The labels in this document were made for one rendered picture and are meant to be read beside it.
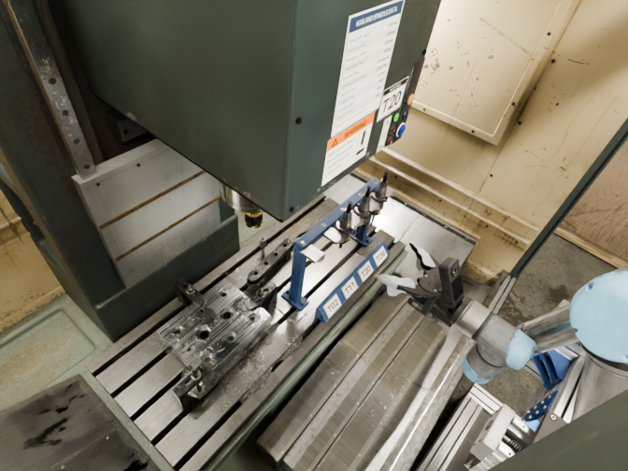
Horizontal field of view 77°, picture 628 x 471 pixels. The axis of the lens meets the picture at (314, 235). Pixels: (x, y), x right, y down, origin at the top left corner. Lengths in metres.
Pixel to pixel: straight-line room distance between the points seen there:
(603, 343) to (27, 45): 1.18
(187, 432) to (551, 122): 1.56
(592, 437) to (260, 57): 0.54
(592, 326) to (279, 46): 0.60
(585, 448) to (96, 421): 1.55
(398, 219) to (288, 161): 1.42
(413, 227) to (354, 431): 0.99
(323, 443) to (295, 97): 1.18
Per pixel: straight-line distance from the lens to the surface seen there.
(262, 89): 0.62
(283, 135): 0.62
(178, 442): 1.33
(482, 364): 1.00
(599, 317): 0.71
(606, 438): 0.30
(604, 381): 0.79
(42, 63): 1.10
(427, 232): 2.00
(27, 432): 1.68
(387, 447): 1.60
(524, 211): 1.83
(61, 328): 2.01
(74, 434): 1.67
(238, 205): 0.92
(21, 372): 1.96
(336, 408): 1.52
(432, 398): 1.55
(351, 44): 0.67
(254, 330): 1.34
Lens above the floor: 2.16
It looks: 47 degrees down
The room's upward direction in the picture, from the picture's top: 8 degrees clockwise
